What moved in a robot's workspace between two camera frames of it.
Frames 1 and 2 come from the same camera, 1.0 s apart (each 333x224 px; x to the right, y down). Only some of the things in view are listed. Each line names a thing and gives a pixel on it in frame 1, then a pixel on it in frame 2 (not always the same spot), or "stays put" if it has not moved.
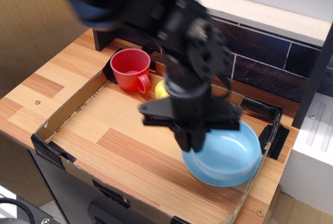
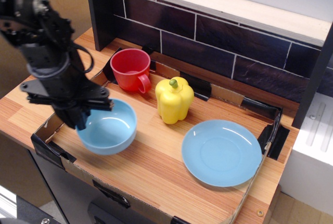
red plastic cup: x=130 y=67 stays put
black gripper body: x=191 y=117 -> x=69 y=93
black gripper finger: x=184 y=138 -> x=70 y=116
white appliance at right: x=308 y=177 stays put
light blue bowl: x=230 y=158 -> x=109 y=132
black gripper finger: x=197 y=139 -> x=81 y=119
